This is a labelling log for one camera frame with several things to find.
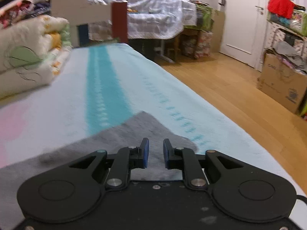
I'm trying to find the grey speckled pants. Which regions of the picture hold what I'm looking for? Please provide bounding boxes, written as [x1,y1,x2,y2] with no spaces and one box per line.
[1,112,198,229]

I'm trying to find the light blue patterned bed sheet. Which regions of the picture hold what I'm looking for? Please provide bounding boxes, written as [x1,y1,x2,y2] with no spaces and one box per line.
[0,42,297,229]

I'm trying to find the brown cardboard box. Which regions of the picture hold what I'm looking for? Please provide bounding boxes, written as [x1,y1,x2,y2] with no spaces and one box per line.
[257,53,306,113]

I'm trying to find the floral storage boxes stack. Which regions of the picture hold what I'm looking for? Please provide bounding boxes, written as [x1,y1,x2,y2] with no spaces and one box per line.
[180,0,214,59]

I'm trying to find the floral folded quilt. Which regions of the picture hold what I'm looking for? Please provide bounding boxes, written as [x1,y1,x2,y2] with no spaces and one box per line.
[1,15,72,98]

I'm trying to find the cluttered storage shelf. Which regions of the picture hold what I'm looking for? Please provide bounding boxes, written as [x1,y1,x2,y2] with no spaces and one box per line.
[264,0,306,75]

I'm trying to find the white door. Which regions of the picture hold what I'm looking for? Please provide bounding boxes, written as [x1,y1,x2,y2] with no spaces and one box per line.
[220,0,268,71]

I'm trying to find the white wooden bed headboard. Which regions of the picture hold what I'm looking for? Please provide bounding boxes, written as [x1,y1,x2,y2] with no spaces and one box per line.
[50,0,112,48]

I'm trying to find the red cloth on shelf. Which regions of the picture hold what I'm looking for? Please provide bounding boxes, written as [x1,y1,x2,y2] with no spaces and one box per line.
[267,0,295,19]

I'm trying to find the red wooden bed post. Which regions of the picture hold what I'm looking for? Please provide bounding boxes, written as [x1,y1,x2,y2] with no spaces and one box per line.
[111,1,128,44]

